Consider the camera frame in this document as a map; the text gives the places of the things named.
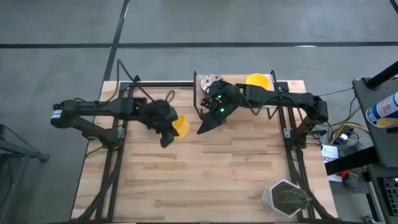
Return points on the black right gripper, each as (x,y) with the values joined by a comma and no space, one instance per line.
(222,99)

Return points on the grey cart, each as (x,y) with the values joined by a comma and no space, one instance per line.
(385,146)

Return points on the green cactus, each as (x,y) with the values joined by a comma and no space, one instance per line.
(293,199)

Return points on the white dotted mini bowl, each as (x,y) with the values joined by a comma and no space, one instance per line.
(209,80)

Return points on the black pole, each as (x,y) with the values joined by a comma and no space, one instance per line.
(382,76)

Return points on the black corner object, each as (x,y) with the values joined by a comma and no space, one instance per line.
(395,4)

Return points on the black metal table frame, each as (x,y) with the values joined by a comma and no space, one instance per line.
(174,84)

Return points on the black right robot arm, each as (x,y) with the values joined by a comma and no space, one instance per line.
(280,98)

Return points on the small white box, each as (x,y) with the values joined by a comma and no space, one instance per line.
(343,137)

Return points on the grey metal stand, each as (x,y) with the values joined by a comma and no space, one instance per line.
(31,154)

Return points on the small grey item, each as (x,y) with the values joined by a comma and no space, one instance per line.
(351,182)

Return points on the wooden shelf with black legs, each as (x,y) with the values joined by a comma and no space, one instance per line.
(233,77)

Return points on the small red item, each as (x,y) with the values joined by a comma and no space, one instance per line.
(343,173)

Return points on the grey box with teal keys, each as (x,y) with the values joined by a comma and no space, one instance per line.
(391,193)

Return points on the white tape strip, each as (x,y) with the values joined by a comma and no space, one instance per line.
(273,84)

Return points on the white blue yellow canister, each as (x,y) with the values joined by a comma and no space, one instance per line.
(384,110)

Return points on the black cart beam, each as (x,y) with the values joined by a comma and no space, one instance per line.
(351,161)

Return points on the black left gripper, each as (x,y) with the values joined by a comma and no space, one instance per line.
(160,116)

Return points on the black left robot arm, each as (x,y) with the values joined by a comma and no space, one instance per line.
(102,107)

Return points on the small metal item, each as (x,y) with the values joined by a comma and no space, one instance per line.
(369,219)

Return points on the yellow mini bowl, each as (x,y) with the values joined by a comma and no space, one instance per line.
(183,126)
(257,80)

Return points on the white paper sheet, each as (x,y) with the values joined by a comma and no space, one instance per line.
(330,153)

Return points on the white hexagonal plant pot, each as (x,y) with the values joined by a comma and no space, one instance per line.
(266,196)

